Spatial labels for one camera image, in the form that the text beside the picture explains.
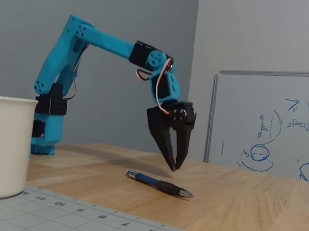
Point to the whiteboard with blue drawings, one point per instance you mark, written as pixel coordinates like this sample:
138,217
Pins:
251,115

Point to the white ceramic mug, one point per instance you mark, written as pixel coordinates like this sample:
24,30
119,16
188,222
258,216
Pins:
4,146

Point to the blue black pen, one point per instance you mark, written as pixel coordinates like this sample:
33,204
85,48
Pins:
162,185

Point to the grey cutting mat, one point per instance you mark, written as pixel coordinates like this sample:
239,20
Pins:
55,214

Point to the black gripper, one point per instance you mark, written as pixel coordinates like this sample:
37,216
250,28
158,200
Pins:
156,121

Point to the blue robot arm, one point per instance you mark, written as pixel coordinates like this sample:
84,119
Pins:
57,51

